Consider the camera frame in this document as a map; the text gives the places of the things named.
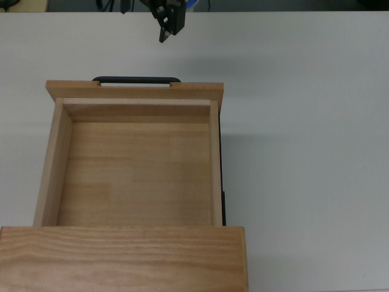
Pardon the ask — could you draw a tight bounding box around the wooden background desk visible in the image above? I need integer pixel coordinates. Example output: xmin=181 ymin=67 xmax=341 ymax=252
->
xmin=0 ymin=0 xmax=50 ymax=13

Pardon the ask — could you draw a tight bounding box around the light wooden drawer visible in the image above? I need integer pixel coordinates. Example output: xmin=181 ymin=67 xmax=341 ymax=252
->
xmin=32 ymin=80 xmax=225 ymax=228

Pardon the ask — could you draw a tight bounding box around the light wooden cabinet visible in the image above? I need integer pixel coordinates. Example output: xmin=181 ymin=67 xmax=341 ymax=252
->
xmin=0 ymin=224 xmax=249 ymax=292

